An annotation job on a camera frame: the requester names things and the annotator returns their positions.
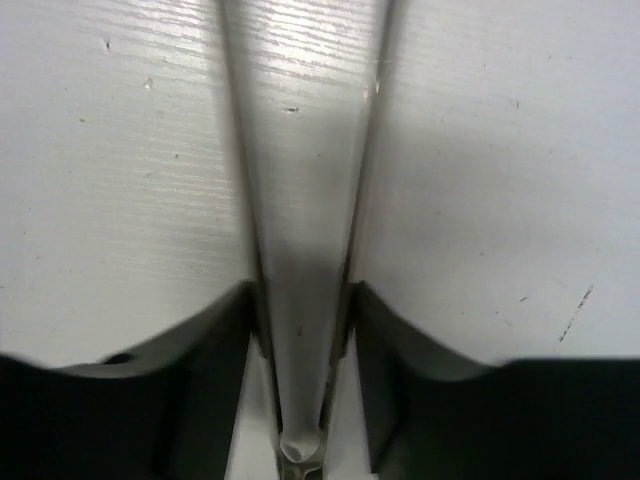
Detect metal tongs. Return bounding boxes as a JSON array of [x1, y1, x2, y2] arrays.
[[218, 1, 398, 479]]

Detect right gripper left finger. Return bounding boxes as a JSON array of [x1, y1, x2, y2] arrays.
[[1, 282, 253, 479]]

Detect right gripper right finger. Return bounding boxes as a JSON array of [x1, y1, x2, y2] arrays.
[[350, 283, 639, 479]]

